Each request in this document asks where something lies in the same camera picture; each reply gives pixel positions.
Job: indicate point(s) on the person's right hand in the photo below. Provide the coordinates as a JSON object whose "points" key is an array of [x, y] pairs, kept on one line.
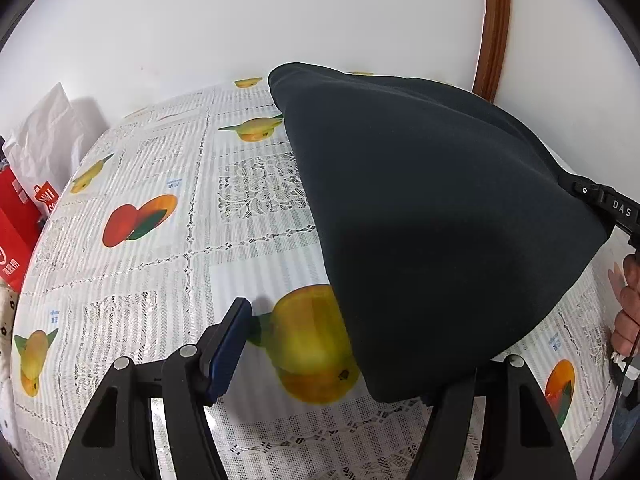
{"points": [[631, 305]]}

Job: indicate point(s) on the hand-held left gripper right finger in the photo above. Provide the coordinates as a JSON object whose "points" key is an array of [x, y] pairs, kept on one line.
{"points": [[450, 430]]}

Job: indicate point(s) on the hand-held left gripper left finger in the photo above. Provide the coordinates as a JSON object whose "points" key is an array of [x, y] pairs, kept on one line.
{"points": [[227, 355]]}

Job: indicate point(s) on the black sweatshirt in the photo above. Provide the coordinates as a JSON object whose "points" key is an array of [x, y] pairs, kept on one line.
{"points": [[425, 210]]}

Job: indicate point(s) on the white plastic bag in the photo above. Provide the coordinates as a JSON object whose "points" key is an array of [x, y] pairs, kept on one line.
{"points": [[45, 135]]}

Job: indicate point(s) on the fruit print lace tablecloth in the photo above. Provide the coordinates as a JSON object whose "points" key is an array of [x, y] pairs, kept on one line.
{"points": [[150, 285]]}

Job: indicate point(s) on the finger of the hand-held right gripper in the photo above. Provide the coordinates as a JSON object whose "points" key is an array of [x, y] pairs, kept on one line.
{"points": [[582, 189]]}

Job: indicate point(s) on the brown wooden door frame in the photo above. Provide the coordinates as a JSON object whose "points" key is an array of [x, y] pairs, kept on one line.
{"points": [[492, 35]]}

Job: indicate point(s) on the white dotted cloth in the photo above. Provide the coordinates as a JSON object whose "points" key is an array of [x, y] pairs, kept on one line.
{"points": [[6, 320]]}

